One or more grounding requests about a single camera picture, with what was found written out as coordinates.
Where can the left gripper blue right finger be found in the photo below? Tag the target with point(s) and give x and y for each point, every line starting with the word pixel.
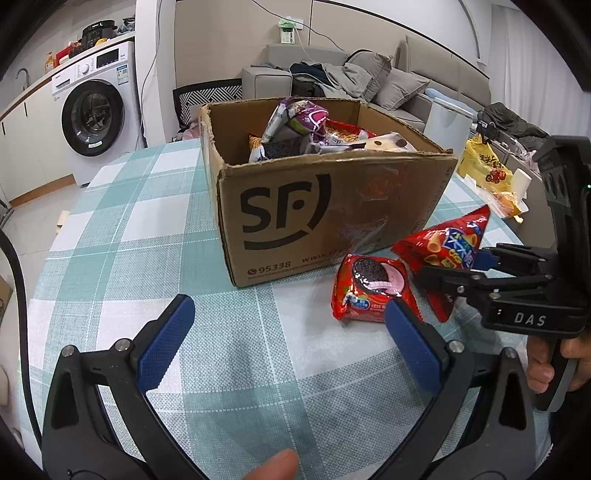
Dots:
pixel 479 422

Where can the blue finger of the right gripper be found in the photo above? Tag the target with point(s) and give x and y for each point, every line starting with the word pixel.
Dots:
pixel 477 288
pixel 517 260

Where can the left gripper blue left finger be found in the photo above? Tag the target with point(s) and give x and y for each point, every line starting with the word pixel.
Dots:
pixel 98 423

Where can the red triangular biscuit bag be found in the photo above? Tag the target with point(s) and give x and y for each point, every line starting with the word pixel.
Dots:
pixel 453 244

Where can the red oreo pack pink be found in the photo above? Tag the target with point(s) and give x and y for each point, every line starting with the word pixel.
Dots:
pixel 365 284

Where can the clear bread bun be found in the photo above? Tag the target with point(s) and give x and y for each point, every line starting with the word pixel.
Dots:
pixel 393 141

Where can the white fried sticks snack bag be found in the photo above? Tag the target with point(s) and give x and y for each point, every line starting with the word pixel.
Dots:
pixel 340 133

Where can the purple candy bag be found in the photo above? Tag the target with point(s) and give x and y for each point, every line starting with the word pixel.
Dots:
pixel 294 119

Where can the blue oreo pack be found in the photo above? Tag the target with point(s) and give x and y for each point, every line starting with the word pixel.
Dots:
pixel 281 149

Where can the person's right hand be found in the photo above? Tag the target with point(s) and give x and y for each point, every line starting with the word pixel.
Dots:
pixel 540 372

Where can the person's left hand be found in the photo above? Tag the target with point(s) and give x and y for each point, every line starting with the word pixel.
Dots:
pixel 282 466

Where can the white paper cup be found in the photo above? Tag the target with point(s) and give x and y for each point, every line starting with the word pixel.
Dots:
pixel 519 184

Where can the yellow plastic bag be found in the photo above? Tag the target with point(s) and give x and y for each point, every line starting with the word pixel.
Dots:
pixel 480 162

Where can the teal plaid tablecloth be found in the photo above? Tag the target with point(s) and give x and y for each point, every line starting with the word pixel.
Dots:
pixel 263 368

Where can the brown SF cardboard box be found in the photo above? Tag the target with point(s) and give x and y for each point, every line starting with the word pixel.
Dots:
pixel 281 217

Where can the grey sofa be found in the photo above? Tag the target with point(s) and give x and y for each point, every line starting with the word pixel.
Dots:
pixel 404 85

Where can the grey sofa cushion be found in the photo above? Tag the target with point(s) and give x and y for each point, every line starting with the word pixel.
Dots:
pixel 377 65

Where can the pile of clothes on sofa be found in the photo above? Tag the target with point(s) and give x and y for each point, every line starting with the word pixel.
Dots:
pixel 324 80

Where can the white washing machine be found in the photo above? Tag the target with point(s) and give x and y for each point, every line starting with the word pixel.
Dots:
pixel 98 109

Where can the black patterned chair back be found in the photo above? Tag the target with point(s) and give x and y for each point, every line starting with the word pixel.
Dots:
pixel 188 99

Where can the kitchen faucet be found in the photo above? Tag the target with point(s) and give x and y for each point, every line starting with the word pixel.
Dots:
pixel 23 79

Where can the black rice cooker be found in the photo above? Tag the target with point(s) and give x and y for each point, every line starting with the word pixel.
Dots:
pixel 104 29

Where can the white wall socket charger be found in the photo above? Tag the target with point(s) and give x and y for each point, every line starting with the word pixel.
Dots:
pixel 289 30

